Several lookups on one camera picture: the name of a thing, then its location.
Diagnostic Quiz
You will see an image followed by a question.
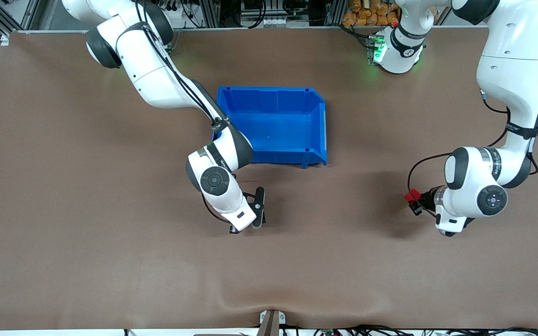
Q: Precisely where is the blue plastic storage bin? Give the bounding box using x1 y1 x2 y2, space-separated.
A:
213 86 328 169

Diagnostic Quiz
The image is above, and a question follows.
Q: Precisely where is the brown table mat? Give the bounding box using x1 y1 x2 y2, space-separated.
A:
0 27 538 331

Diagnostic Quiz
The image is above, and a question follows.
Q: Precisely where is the grey electronics box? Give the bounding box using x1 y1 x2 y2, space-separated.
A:
240 0 293 28

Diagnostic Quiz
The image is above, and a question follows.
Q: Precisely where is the orange packets bag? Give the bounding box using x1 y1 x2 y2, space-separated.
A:
342 0 403 27

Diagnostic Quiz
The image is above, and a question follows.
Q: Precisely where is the white power strip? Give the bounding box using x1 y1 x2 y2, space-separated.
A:
166 2 191 29

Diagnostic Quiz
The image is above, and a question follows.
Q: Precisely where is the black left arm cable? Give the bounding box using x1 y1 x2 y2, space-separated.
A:
407 89 538 219

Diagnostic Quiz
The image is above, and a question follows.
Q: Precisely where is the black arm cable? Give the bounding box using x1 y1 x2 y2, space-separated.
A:
407 89 538 219
134 0 233 234

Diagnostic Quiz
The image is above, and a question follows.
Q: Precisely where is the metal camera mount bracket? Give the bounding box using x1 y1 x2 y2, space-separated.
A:
259 309 287 336

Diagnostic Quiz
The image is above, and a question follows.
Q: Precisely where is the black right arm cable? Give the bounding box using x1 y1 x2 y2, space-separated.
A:
134 0 233 234

